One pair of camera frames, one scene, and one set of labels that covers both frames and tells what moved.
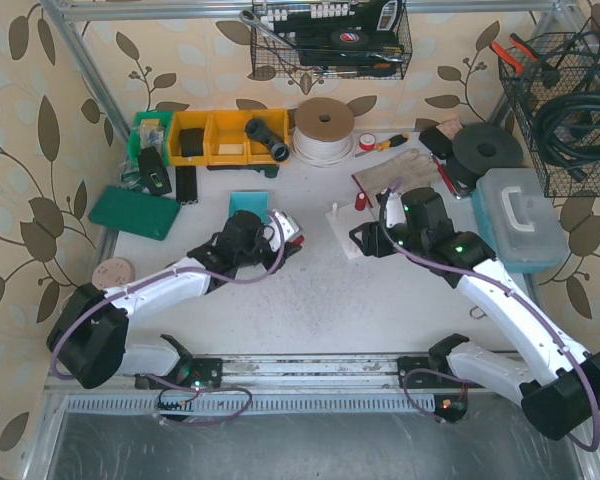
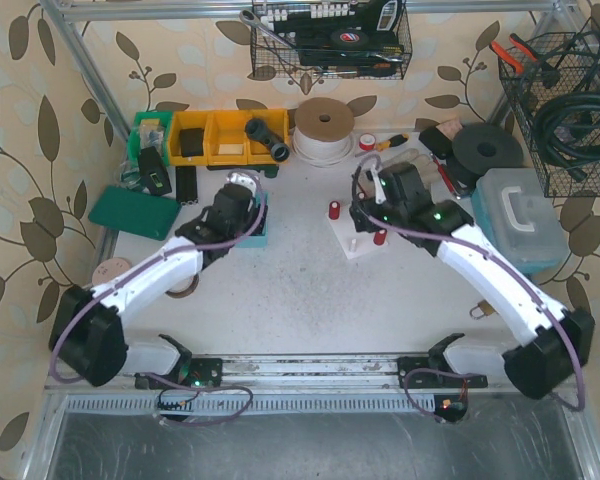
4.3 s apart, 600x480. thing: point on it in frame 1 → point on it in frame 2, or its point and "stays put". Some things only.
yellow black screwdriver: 394,141 stays put
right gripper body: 375,238 → 362,215
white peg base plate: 346,220 stays put
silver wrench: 248,17 stays put
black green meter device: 153,171 stays put
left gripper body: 273,252 → 247,211
